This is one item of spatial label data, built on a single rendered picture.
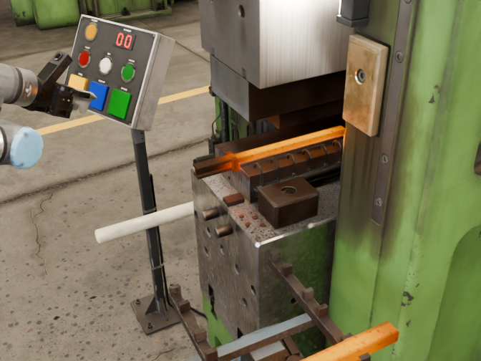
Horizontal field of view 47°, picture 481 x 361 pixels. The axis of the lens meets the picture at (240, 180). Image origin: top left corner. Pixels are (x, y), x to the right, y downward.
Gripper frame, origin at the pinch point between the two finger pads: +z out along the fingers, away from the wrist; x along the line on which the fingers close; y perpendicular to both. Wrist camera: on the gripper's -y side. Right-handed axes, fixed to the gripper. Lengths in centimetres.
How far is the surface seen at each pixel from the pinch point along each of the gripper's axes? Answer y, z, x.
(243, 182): 8, 7, 51
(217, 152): 4.3, 12.4, 37.4
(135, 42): -17.4, 10.6, -0.3
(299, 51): -23, -5, 62
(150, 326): 85, 62, -5
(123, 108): 1.7, 9.8, 2.7
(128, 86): -4.8, 10.6, 1.5
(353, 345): 22, -20, 96
